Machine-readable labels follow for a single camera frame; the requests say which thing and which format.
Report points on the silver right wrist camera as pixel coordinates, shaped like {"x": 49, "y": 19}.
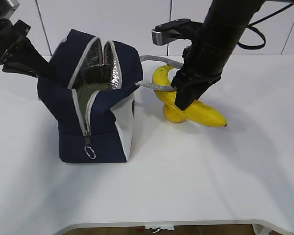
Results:
{"x": 184, "y": 29}

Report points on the yellow pear-shaped fruit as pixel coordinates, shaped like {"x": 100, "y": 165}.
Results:
{"x": 172, "y": 115}

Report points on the yellow banana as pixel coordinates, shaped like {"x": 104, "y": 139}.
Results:
{"x": 197, "y": 112}

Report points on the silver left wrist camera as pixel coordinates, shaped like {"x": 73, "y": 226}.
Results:
{"x": 7, "y": 8}

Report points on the navy blue lunch bag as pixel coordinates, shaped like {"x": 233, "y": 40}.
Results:
{"x": 92, "y": 97}

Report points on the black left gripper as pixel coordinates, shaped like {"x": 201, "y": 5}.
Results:
{"x": 26, "y": 59}

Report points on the white tape scrap table edge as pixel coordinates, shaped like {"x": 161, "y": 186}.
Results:
{"x": 156, "y": 228}

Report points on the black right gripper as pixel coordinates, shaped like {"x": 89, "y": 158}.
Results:
{"x": 202, "y": 67}

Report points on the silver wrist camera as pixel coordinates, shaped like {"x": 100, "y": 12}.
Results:
{"x": 184, "y": 29}
{"x": 7, "y": 8}

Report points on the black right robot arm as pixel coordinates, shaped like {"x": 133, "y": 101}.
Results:
{"x": 221, "y": 30}

